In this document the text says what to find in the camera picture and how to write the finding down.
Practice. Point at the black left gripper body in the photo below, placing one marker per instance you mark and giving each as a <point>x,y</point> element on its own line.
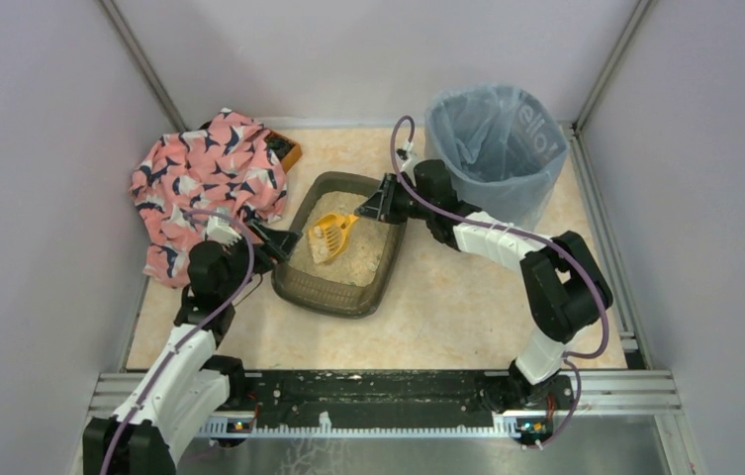
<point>264,237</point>

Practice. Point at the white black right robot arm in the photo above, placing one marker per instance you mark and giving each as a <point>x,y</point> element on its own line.
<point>565,288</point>

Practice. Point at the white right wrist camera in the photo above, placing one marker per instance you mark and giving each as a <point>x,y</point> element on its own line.
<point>407,160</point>

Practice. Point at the yellow litter scoop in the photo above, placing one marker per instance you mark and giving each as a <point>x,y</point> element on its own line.
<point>328,236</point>

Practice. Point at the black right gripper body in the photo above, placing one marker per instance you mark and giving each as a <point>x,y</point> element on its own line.
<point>389,199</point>

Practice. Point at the pink patterned cloth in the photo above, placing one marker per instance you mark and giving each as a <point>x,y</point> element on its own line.
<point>227,166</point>

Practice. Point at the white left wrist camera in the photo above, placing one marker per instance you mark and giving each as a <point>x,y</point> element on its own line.
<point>219,230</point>

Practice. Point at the beige cat litter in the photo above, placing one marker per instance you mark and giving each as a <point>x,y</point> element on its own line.
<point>359,260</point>

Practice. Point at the orange box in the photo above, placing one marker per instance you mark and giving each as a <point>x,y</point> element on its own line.
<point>286,150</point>

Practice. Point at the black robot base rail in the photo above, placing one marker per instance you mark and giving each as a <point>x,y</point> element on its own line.
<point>390,403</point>

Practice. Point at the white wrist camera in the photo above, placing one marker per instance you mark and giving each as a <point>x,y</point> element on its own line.
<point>219,230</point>
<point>407,160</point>

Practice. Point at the dark translucent litter box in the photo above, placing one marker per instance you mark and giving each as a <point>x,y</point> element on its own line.
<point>330,298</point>

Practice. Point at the grey ribbed trash bin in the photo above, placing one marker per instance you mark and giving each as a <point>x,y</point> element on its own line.
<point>524,210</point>

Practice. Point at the light blue bin liner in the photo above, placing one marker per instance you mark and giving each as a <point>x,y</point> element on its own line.
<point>494,139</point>

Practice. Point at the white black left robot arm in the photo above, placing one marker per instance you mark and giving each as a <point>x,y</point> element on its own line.
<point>149,432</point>

